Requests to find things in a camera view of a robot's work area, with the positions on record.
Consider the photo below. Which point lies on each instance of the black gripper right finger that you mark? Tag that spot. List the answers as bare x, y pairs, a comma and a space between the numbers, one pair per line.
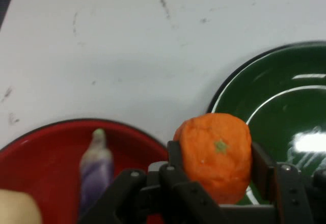
287, 191

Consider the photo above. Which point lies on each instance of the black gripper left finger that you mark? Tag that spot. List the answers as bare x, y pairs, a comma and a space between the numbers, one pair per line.
178, 196

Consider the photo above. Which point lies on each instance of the orange toy orange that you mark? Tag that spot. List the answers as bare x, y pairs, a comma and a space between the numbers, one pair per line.
216, 157

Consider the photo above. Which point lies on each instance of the dark green plate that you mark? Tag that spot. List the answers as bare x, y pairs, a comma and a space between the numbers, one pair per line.
275, 117

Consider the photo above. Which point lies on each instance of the purple toy eggplant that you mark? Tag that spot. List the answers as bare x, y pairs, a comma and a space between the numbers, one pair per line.
98, 165

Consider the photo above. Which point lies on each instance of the red plate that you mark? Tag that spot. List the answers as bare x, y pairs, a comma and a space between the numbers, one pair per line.
45, 163

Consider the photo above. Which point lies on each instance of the pale yellow toy potato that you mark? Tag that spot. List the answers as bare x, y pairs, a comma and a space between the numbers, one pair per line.
17, 208

